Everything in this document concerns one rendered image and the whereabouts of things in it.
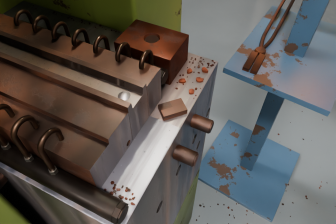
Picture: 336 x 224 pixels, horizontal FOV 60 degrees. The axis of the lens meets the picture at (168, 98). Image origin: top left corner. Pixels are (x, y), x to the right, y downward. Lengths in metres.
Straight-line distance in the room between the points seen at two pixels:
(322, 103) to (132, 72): 0.54
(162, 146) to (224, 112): 1.26
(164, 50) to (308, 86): 0.47
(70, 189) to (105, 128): 0.09
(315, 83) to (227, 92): 0.99
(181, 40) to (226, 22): 1.84
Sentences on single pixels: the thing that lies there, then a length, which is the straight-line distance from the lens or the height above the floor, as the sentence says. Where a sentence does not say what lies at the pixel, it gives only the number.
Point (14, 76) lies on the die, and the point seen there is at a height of 0.99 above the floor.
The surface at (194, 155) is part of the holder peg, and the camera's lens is 0.51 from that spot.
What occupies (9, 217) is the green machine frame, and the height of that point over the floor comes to 0.83.
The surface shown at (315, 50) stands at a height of 0.75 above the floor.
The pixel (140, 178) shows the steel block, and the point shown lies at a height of 0.91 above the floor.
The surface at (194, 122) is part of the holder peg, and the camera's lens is 0.55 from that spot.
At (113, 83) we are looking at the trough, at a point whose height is 0.99.
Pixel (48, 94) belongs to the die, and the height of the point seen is 0.99.
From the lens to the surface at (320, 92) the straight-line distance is 0.88.
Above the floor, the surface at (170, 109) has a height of 0.93.
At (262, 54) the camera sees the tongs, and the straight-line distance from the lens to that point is 0.92.
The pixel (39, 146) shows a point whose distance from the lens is 0.40.
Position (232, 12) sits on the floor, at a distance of 2.52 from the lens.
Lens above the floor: 1.32
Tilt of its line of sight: 49 degrees down
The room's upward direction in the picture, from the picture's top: straight up
